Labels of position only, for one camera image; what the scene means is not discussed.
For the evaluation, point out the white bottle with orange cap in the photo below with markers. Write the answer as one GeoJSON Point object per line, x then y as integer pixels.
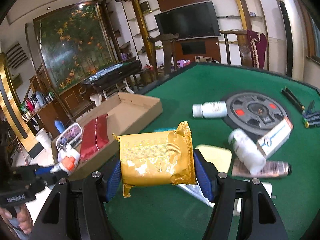
{"type": "Point", "coordinates": [66, 161]}

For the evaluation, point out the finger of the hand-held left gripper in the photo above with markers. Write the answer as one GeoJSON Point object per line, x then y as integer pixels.
{"type": "Point", "coordinates": [30, 168]}
{"type": "Point", "coordinates": [51, 178]}

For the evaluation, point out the teal packet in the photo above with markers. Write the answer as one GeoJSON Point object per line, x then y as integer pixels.
{"type": "Point", "coordinates": [162, 129]}

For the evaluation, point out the black side table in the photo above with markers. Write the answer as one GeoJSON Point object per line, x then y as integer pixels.
{"type": "Point", "coordinates": [112, 75]}

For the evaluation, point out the blue bottle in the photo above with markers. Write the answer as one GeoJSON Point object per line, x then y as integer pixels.
{"type": "Point", "coordinates": [59, 127]}

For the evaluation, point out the white stool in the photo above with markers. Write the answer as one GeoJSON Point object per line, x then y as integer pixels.
{"type": "Point", "coordinates": [96, 100]}

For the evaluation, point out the person's left hand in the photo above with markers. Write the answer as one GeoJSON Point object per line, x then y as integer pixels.
{"type": "Point", "coordinates": [26, 220]}

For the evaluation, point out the pink clear-lid plastic case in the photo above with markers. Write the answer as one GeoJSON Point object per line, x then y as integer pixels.
{"type": "Point", "coordinates": [70, 135]}

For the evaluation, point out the small white pill bottle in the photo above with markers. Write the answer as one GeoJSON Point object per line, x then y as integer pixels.
{"type": "Point", "coordinates": [212, 109]}

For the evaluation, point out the flower wall painting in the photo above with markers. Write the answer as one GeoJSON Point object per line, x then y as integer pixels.
{"type": "Point", "coordinates": [75, 47]}

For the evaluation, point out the black wall television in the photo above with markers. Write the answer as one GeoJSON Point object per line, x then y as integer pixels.
{"type": "Point", "coordinates": [187, 20]}

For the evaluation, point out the silver packet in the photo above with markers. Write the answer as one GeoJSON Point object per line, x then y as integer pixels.
{"type": "Point", "coordinates": [192, 190]}

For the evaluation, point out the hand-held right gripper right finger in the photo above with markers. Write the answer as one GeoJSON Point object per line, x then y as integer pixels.
{"type": "Point", "coordinates": [202, 177]}

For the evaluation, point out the yellow soap-like block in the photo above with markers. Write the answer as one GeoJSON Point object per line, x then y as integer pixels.
{"type": "Point", "coordinates": [217, 155]}

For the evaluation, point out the red packet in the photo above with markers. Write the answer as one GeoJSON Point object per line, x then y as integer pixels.
{"type": "Point", "coordinates": [95, 137]}

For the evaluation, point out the large window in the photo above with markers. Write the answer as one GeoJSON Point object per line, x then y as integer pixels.
{"type": "Point", "coordinates": [315, 42]}

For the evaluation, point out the maroon cloth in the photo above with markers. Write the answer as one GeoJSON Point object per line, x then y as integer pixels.
{"type": "Point", "coordinates": [260, 47]}

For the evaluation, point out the white toothpaste box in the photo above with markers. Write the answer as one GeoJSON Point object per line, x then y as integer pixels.
{"type": "Point", "coordinates": [273, 138]}

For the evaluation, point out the grey weight plate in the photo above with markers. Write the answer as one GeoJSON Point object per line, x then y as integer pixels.
{"type": "Point", "coordinates": [252, 110]}

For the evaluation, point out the row of bottles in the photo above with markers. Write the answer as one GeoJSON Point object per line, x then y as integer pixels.
{"type": "Point", "coordinates": [37, 102]}

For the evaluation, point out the white bucket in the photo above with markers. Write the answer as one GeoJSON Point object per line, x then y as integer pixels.
{"type": "Point", "coordinates": [43, 140]}

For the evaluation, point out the large white bottle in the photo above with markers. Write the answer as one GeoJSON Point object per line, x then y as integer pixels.
{"type": "Point", "coordinates": [246, 150]}

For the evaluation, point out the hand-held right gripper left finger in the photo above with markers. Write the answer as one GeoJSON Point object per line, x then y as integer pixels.
{"type": "Point", "coordinates": [112, 180]}

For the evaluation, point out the wooden chair with cloth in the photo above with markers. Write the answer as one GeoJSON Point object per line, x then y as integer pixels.
{"type": "Point", "coordinates": [240, 52]}

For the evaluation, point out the brown silver tube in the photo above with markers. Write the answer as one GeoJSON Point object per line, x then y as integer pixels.
{"type": "Point", "coordinates": [275, 168]}

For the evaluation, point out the gold foil packet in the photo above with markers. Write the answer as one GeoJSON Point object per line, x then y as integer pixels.
{"type": "Point", "coordinates": [155, 160]}

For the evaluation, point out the white cardboard box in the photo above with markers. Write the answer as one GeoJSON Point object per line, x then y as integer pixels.
{"type": "Point", "coordinates": [265, 190]}

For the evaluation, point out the standing air conditioner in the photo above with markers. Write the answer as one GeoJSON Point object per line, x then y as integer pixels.
{"type": "Point", "coordinates": [295, 30]}

